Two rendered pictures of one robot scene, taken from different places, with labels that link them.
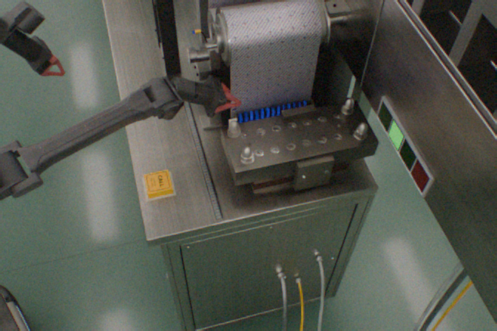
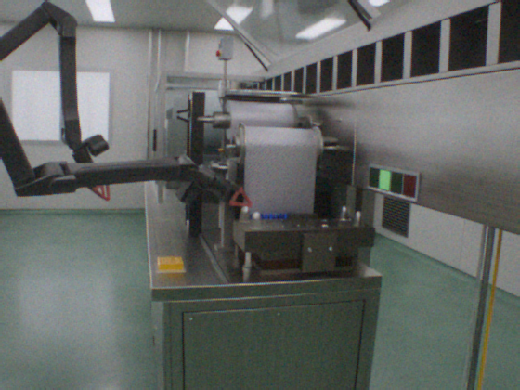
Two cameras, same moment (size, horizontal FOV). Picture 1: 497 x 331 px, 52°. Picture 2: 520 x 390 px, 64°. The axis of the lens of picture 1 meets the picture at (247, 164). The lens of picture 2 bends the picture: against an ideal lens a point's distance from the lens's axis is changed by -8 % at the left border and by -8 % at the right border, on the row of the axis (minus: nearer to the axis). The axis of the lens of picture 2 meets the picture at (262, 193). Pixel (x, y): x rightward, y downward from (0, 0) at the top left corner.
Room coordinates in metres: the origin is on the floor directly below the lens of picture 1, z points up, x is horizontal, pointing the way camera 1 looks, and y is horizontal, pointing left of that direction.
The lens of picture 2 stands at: (-0.42, -0.05, 1.30)
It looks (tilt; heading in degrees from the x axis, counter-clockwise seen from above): 8 degrees down; 2
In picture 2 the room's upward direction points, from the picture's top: 2 degrees clockwise
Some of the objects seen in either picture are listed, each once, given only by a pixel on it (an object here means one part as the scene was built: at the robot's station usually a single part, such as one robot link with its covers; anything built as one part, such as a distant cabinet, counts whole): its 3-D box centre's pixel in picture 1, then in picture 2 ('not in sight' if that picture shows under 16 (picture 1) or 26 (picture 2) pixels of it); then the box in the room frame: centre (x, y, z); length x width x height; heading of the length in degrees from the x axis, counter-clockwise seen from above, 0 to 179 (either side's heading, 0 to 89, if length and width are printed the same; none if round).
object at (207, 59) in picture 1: (208, 86); (224, 204); (1.05, 0.12, 1.05); 0.06 x 0.05 x 0.31; 107
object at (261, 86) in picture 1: (272, 86); (279, 192); (1.00, -0.06, 1.11); 0.23 x 0.01 x 0.18; 107
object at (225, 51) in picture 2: not in sight; (224, 48); (1.56, 0.21, 1.66); 0.07 x 0.07 x 0.10; 25
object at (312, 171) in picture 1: (313, 173); (318, 253); (0.82, -0.18, 0.96); 0.10 x 0.03 x 0.11; 107
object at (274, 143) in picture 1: (298, 141); (303, 233); (0.90, -0.14, 1.00); 0.40 x 0.16 x 0.06; 107
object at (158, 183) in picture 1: (158, 184); (170, 264); (0.80, 0.25, 0.91); 0.07 x 0.07 x 0.02; 17
